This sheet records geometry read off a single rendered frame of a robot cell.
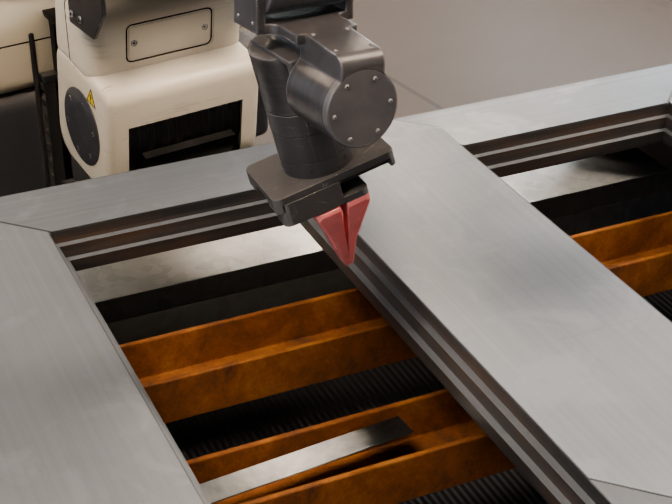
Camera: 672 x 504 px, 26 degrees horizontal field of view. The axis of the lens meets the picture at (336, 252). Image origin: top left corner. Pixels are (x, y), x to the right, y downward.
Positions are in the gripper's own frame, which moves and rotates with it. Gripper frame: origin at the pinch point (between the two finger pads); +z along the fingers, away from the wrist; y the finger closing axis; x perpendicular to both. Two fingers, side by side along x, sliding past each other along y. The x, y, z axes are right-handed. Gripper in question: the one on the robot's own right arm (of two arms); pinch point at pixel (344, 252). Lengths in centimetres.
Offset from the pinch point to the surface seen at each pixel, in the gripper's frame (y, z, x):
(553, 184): 42, 36, 46
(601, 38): 152, 129, 226
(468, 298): 10.5, 11.6, 2.3
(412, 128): 20.9, 13.4, 34.9
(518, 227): 20.6, 13.9, 11.6
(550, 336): 13.8, 12.6, -5.7
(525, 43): 131, 124, 231
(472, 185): 20.6, 13.7, 20.8
